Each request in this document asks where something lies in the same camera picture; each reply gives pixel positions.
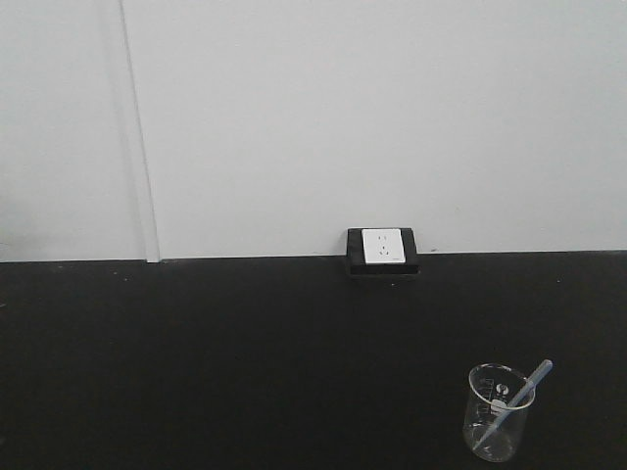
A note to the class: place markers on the blue plastic pipette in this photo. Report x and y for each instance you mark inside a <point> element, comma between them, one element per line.
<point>523,388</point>

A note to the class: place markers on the black socket mounting box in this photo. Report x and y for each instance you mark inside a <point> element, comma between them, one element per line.
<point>357,267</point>

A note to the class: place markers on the clear glass beaker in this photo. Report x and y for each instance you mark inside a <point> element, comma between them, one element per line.
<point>493,435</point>

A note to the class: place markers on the white wall power socket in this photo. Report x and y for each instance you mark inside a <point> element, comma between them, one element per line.
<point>383,246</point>

